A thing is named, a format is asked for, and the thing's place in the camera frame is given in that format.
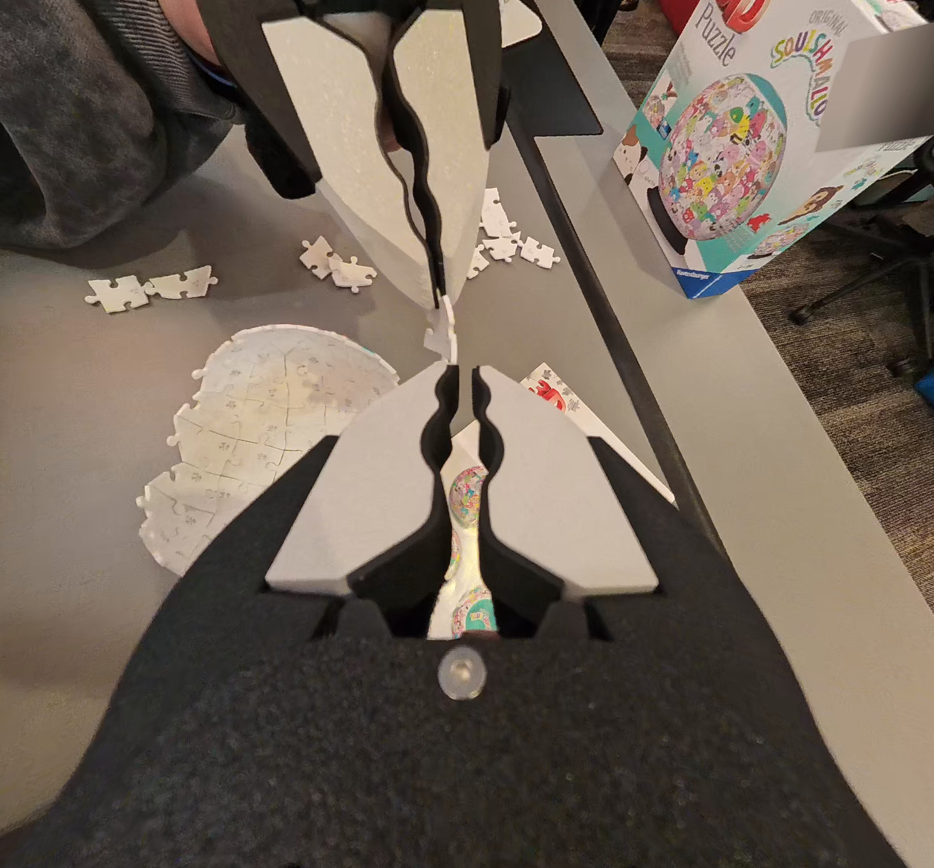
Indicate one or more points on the joined white puzzle strip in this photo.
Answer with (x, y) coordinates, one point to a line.
(117, 293)

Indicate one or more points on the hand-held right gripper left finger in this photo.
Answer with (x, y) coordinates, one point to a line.
(350, 510)

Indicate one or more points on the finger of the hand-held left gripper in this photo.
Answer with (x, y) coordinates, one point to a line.
(449, 124)
(328, 138)

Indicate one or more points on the printed puzzle box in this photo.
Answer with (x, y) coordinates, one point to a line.
(715, 153)

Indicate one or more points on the cluster of loose puzzle pieces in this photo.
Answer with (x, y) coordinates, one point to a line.
(503, 222)

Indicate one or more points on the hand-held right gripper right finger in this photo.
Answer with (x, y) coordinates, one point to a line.
(569, 510)

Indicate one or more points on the person's left hand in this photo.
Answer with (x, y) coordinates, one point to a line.
(182, 4)

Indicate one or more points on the partly built puzzle ball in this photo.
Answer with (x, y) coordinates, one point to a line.
(255, 408)

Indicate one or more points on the person's left forearm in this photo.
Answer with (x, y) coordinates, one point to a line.
(73, 102)

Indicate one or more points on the puzzle instruction sheet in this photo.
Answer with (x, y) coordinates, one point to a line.
(631, 470)

